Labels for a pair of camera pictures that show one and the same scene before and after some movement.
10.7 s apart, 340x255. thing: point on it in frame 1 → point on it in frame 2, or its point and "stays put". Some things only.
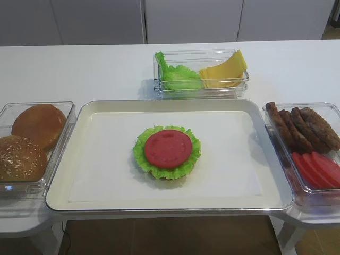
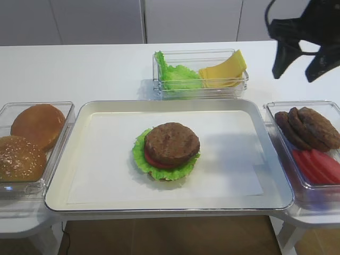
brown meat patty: (281, 127) → (172, 142)
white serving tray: (167, 156) stays put
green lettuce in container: (177, 77) stays put
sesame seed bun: (22, 160) stays put
